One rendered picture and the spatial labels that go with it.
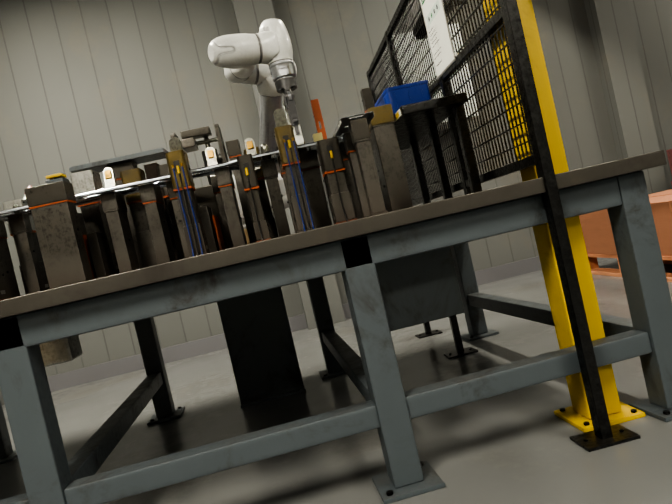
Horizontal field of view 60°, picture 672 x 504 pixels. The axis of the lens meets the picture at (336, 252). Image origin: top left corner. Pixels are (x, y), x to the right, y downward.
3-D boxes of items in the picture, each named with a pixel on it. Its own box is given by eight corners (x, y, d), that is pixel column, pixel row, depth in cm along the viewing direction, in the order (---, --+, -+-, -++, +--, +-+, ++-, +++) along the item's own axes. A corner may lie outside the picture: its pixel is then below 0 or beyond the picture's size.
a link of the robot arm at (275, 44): (290, 67, 215) (256, 71, 210) (280, 26, 215) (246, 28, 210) (299, 56, 205) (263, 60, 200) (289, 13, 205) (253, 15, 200)
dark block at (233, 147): (250, 248, 226) (225, 141, 224) (251, 248, 233) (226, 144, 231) (262, 245, 226) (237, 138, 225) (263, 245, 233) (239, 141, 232)
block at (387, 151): (392, 214, 195) (367, 108, 194) (387, 215, 203) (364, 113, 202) (415, 209, 196) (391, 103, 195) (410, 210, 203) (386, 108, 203)
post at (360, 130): (372, 217, 171) (349, 120, 170) (369, 218, 176) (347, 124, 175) (388, 214, 171) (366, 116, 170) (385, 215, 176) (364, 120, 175)
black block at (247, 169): (256, 246, 185) (234, 155, 184) (257, 246, 195) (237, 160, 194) (272, 242, 185) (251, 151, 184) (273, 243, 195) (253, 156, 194)
